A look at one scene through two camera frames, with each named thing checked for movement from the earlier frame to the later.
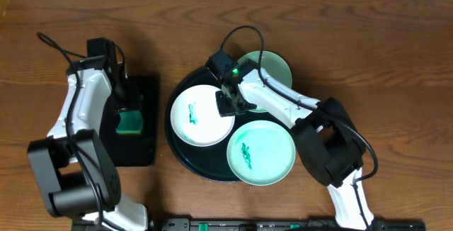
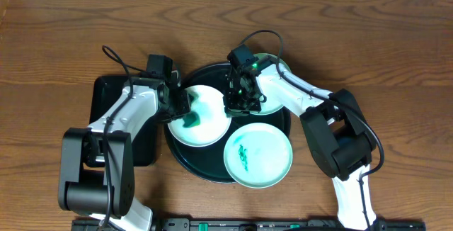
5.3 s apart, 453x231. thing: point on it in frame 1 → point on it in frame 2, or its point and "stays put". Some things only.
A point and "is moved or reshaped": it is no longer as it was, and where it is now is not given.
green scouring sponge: [130, 122] is moved or reshaped
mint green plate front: [261, 152] stays put
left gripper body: [124, 104] → [180, 103]
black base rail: [287, 224] stays put
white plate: [195, 117] stays put
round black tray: [208, 162] stays put
